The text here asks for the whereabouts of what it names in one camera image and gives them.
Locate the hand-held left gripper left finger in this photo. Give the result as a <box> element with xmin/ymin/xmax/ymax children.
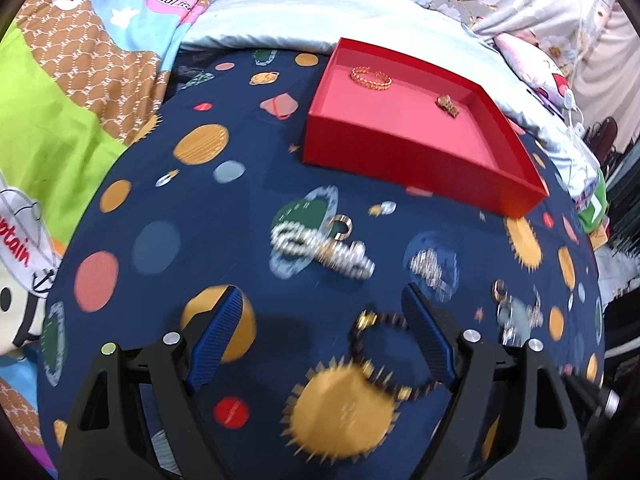
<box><xmin>59</xmin><ymin>285</ymin><xmax>244</xmax><ymax>480</ymax></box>

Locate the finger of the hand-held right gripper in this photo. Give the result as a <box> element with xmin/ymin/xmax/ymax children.
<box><xmin>565</xmin><ymin>374</ymin><xmax>623</xmax><ymax>432</ymax></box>

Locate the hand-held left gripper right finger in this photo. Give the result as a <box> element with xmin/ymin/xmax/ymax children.
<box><xmin>401</xmin><ymin>282</ymin><xmax>588</xmax><ymax>480</ymax></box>

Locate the black bead bracelet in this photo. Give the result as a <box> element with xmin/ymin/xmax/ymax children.
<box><xmin>350</xmin><ymin>310</ymin><xmax>444</xmax><ymax>404</ymax></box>

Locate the red cardboard box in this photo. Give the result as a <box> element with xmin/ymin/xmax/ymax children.
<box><xmin>301</xmin><ymin>37</ymin><xmax>550</xmax><ymax>218</ymax></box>

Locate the green box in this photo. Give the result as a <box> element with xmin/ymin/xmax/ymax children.
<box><xmin>577</xmin><ymin>180</ymin><xmax>609</xmax><ymax>234</ymax></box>

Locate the blue planet print blanket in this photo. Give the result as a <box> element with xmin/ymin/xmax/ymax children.
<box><xmin>37</xmin><ymin>47</ymin><xmax>608</xmax><ymax>480</ymax></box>

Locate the gold earring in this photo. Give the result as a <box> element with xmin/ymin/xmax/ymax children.
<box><xmin>436</xmin><ymin>93</ymin><xmax>461</xmax><ymax>119</ymax></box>

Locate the cartoon print blanket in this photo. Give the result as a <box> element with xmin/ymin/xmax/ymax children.
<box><xmin>0</xmin><ymin>0</ymin><xmax>227</xmax><ymax>480</ymax></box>

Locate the pink cartoon pillow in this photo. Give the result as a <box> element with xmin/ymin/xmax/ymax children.
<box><xmin>495</xmin><ymin>32</ymin><xmax>576</xmax><ymax>107</ymax></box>

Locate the silver bracelet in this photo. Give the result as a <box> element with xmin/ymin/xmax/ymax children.
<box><xmin>410</xmin><ymin>250</ymin><xmax>454</xmax><ymax>297</ymax></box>

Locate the silver chain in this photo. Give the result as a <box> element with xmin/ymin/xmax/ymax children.
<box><xmin>497</xmin><ymin>300</ymin><xmax>546</xmax><ymax>347</ymax></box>

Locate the pearl bracelet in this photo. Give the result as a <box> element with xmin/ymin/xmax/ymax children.
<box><xmin>270</xmin><ymin>220</ymin><xmax>376</xmax><ymax>280</ymax></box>

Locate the white cable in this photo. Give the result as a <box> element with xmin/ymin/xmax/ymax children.
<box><xmin>564</xmin><ymin>89</ymin><xmax>587</xmax><ymax>137</ymax></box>

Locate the gold chain bracelet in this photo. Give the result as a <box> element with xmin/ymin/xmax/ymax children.
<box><xmin>350</xmin><ymin>66</ymin><xmax>392</xmax><ymax>92</ymax></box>

